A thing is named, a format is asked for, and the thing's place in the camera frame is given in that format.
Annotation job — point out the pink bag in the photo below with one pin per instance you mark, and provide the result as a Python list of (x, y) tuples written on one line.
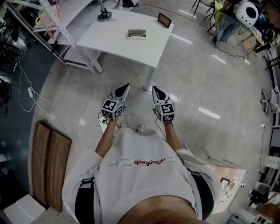
[(52, 24)]

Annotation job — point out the white box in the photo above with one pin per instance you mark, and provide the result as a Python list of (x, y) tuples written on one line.
[(23, 210)]

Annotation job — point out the yellow-green chair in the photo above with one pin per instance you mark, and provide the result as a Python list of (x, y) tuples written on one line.
[(218, 15)]

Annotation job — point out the white organizer tray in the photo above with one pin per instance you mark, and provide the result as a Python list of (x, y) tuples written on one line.
[(251, 217)]

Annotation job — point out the person's head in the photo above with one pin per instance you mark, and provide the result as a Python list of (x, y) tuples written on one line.
[(157, 212)]

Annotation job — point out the person's left shoe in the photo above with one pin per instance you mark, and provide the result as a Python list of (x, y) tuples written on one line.
[(124, 125)]

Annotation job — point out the person's left forearm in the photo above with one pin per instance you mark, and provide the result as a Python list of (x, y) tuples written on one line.
[(107, 137)]

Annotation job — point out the person's right forearm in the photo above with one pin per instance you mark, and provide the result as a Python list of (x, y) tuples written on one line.
[(172, 136)]

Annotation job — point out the black chair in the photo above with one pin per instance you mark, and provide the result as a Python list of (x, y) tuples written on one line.
[(205, 8)]

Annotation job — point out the white round backpack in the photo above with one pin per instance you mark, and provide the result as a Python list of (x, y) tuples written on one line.
[(247, 13)]

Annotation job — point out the cardboard box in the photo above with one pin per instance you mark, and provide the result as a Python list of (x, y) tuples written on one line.
[(229, 181)]

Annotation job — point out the white swivel chair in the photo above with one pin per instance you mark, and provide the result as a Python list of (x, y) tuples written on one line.
[(273, 102)]

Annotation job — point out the white table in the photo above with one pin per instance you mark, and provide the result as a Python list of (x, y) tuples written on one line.
[(122, 35)]

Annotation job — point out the black eyeglasses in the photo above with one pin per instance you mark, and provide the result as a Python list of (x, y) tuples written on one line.
[(136, 34)]

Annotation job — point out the person's right shoe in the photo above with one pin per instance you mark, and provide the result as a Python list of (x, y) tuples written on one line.
[(141, 128)]

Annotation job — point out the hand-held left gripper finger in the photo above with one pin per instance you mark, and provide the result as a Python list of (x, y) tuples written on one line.
[(127, 95), (116, 90)]

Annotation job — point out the person's shoe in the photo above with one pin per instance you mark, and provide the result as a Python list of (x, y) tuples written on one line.
[(141, 128), (124, 125)]

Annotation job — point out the white metal shelf rack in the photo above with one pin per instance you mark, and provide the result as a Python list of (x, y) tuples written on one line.
[(65, 32)]

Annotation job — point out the white power adapter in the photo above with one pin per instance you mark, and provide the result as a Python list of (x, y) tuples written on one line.
[(30, 92)]

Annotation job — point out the silver desk lamp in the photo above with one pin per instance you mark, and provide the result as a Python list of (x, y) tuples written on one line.
[(104, 15)]

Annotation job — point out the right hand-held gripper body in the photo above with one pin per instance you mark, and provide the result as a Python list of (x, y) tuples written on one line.
[(165, 110)]

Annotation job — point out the case with eyeglasses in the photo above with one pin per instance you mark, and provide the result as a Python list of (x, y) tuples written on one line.
[(136, 37)]

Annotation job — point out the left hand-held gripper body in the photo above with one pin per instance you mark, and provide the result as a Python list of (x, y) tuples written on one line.
[(112, 109)]

